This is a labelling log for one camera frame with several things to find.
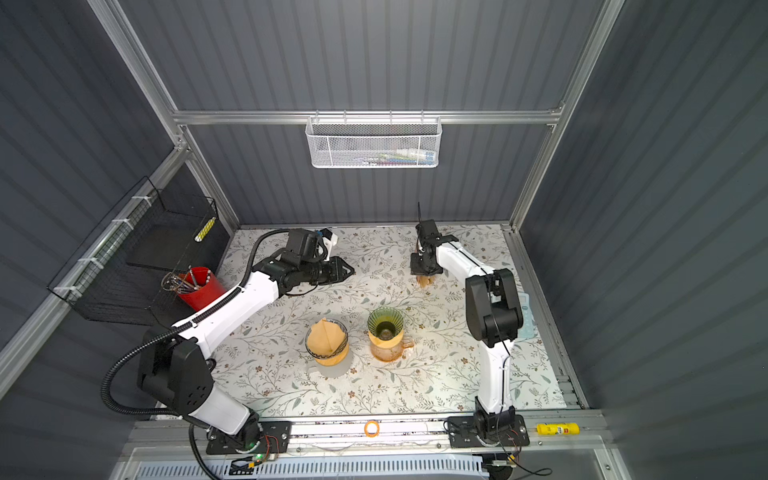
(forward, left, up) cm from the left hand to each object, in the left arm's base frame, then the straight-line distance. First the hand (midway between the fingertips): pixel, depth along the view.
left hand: (352, 270), depth 83 cm
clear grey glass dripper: (-22, +3, -4) cm, 22 cm away
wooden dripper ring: (-22, +5, -10) cm, 25 cm away
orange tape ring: (-37, -3, -20) cm, 42 cm away
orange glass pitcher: (-17, -10, -19) cm, 28 cm away
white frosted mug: (-22, +5, -17) cm, 28 cm away
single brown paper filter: (-16, +7, -7) cm, 19 cm away
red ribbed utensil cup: (+1, +43, -7) cm, 44 cm away
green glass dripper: (-12, -9, -9) cm, 17 cm away
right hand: (+9, -23, -13) cm, 28 cm away
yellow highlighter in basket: (+8, +40, +8) cm, 42 cm away
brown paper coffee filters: (+6, -23, -16) cm, 29 cm away
